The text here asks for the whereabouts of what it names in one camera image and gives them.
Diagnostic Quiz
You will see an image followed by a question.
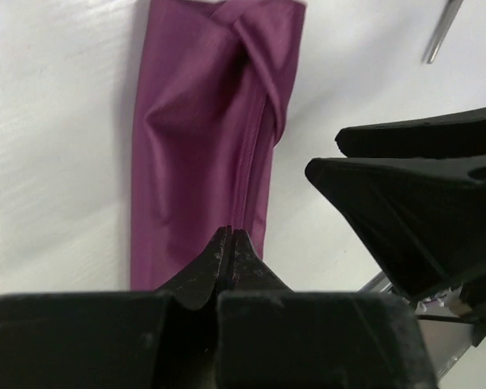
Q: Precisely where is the aluminium rail frame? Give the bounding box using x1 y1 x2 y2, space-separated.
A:
361 272 486 378

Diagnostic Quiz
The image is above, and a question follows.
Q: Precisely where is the purple cloth napkin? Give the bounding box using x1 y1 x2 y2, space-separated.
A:
130 1 305 290

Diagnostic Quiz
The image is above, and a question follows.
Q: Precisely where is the silver metal utensil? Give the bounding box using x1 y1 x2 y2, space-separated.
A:
423 0 463 65

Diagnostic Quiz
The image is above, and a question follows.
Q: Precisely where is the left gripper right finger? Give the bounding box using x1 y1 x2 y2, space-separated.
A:
216 230 438 388

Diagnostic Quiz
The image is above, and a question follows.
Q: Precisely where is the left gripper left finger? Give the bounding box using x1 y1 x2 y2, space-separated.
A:
0 227 232 388

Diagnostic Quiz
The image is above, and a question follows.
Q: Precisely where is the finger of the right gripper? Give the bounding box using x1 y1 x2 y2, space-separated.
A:
305 155 486 301
335 107 486 158

